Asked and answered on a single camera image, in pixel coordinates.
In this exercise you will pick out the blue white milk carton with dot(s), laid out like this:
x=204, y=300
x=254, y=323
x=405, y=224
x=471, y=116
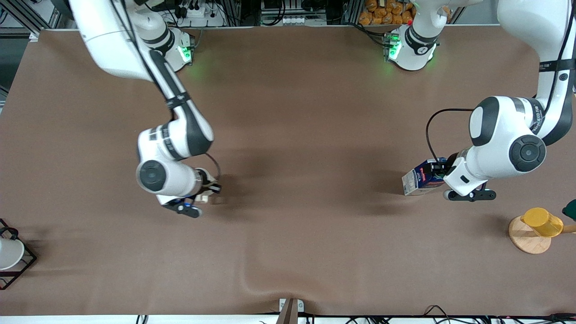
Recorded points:
x=416, y=180

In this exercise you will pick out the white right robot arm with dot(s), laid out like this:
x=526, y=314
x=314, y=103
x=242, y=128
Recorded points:
x=112, y=40

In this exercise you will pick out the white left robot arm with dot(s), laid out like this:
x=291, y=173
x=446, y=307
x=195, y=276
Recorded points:
x=504, y=135

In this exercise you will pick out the yellow cup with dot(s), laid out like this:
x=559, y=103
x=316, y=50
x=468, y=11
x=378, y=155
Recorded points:
x=542, y=221

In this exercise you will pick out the dark green cup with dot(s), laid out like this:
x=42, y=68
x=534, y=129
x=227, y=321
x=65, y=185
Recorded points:
x=571, y=210

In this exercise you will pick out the wooden mug stand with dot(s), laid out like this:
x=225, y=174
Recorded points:
x=528, y=243

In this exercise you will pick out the brown table cloth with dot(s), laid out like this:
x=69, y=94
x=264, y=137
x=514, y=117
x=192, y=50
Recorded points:
x=315, y=247

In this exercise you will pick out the orange snack bag pile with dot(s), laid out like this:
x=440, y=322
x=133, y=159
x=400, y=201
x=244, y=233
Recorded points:
x=380, y=13

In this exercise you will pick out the white bowl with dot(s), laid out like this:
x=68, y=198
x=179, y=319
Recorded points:
x=9, y=254

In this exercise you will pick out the large white power strip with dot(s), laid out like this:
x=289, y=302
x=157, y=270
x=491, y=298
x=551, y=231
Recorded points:
x=202, y=20

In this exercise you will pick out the slim white power strip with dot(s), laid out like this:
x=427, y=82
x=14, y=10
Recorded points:
x=301, y=20

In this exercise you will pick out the metal table clamp bracket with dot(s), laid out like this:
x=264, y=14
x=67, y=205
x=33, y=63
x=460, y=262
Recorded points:
x=290, y=310

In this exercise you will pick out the aluminium frame rail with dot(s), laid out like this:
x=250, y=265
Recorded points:
x=24, y=18

